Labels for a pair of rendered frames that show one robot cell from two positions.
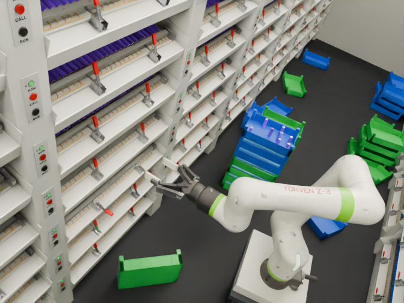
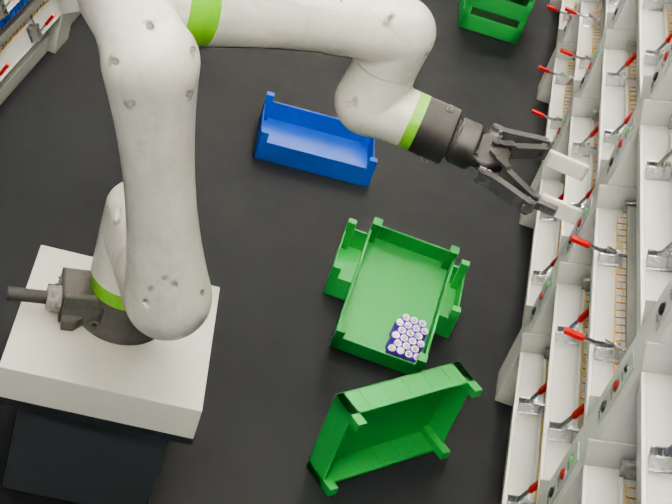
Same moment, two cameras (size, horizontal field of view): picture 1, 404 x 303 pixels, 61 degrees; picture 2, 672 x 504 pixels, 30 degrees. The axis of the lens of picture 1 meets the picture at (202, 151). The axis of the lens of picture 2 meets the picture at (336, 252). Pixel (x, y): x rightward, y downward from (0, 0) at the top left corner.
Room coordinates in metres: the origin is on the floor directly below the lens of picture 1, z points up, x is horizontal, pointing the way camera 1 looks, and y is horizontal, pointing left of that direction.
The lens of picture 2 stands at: (2.38, -0.74, 1.74)
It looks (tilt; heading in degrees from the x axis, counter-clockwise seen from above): 36 degrees down; 160
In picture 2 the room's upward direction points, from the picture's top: 21 degrees clockwise
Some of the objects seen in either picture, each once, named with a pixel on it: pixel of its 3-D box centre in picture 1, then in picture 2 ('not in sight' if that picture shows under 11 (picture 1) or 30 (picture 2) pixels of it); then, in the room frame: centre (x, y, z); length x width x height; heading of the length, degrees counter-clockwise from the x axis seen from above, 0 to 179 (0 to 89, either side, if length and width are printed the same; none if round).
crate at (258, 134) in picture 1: (270, 131); not in sight; (1.62, -0.36, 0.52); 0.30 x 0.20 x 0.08; 79
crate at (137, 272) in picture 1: (149, 269); (394, 427); (0.79, 0.07, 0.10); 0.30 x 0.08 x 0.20; 116
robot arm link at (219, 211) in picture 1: (232, 213); (380, 101); (0.75, -0.17, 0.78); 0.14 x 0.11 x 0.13; 69
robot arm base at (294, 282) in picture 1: (288, 274); (90, 297); (0.84, -0.55, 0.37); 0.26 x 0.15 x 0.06; 92
